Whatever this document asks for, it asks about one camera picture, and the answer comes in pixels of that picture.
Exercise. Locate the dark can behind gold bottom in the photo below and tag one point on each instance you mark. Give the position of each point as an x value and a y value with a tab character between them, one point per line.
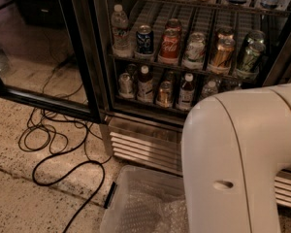
170	77

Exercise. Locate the dark cabinet behind door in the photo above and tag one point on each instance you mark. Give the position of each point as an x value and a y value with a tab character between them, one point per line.
45	13

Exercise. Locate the open glass fridge door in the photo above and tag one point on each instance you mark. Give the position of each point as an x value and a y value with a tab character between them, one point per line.
44	67

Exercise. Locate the gold soda can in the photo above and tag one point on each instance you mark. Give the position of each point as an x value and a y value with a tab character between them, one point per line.
221	56

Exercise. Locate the green can front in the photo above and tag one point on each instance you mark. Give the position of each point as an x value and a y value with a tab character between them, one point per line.
249	59

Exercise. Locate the red Coca-Cola can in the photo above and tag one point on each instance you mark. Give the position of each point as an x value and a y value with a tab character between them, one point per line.
169	49

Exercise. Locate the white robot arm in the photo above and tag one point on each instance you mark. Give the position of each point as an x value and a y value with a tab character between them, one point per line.
233	145

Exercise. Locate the silver can bottom shelf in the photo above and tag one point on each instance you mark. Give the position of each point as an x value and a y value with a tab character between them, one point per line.
126	89

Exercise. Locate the green can rear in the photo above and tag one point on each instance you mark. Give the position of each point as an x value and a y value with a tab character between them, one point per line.
254	36

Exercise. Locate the gold can bottom shelf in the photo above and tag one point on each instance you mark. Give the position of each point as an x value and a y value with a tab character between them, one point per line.
165	95

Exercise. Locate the water bottle bottom left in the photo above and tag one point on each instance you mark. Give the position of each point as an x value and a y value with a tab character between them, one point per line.
209	89

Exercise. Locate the brown tea bottle right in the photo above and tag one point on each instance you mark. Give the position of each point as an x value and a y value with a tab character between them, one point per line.
186	93

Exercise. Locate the blue Pepsi can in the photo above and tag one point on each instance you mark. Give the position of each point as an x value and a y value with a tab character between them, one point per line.
144	42

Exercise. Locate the brown can behind gold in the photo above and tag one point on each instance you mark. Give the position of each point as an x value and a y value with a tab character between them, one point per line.
224	33

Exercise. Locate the red can behind Coke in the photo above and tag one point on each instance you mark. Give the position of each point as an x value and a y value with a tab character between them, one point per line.
174	23

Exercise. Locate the dark can behind silver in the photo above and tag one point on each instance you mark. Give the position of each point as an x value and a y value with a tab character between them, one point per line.
132	70

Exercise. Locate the clear plastic storage bin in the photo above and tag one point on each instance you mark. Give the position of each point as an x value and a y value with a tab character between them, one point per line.
120	189

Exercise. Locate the brown tea bottle left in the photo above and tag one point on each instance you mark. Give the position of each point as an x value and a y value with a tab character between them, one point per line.
145	85

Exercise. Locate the stainless steel glass-door fridge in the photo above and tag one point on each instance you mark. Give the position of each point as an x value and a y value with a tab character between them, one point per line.
149	134

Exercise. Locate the bubble wrap sheet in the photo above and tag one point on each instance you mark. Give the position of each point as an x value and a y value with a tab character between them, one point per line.
152	209

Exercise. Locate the white green soda can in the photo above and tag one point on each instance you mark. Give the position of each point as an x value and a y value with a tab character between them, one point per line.
193	57

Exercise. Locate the brown tea bottle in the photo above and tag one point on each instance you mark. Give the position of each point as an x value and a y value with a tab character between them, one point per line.
145	85
186	93

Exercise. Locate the water bottle middle shelf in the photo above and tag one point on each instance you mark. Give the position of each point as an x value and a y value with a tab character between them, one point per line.
120	31

